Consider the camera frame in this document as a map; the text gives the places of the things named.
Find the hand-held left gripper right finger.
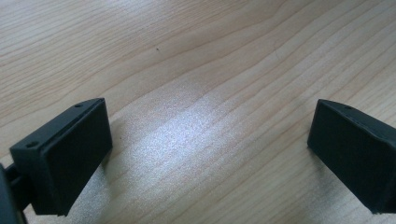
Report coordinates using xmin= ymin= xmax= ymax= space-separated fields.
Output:
xmin=306 ymin=98 xmax=396 ymax=215

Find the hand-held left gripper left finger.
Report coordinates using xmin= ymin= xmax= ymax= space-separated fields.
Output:
xmin=8 ymin=97 xmax=114 ymax=217

